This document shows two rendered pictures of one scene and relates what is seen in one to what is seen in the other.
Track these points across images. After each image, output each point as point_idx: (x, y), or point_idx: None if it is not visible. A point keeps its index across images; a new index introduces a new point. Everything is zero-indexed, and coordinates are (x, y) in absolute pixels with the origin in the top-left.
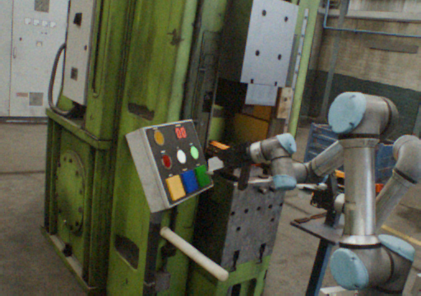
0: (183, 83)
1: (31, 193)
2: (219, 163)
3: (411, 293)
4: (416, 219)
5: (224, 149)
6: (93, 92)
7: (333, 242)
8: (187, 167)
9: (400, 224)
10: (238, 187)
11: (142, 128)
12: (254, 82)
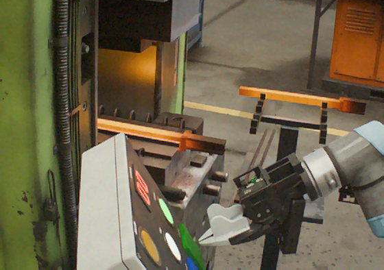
0: (51, 39)
1: None
2: (239, 221)
3: (339, 210)
4: (264, 86)
5: (256, 192)
6: None
7: (319, 219)
8: (183, 258)
9: (253, 101)
10: (285, 252)
11: (133, 257)
12: None
